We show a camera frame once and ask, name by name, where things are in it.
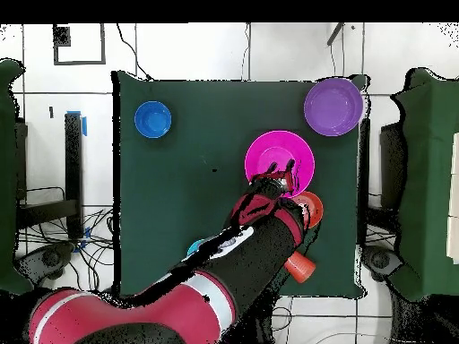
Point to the large pink plastic bowl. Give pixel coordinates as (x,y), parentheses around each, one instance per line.
(279,147)

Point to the orange plastic bowl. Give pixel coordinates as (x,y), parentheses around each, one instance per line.
(315,209)

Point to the large purple plastic bowl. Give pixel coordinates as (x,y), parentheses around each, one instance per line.
(333,106)

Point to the orange plastic cup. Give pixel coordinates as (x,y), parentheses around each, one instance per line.
(301,267)

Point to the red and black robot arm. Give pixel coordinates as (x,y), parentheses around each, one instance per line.
(251,251)

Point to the white box stack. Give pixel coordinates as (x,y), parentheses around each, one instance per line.
(454,215)

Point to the dark green tablecloth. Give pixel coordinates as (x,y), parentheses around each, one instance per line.
(172,197)

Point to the small cyan ribbed bowl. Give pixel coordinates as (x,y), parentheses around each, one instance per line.
(193,246)

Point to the small dark blue bowl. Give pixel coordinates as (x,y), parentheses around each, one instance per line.
(153,119)

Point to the green cloth side table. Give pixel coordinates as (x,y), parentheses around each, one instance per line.
(430,179)
(7,179)

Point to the black metal stand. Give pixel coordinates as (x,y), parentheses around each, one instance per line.
(73,161)

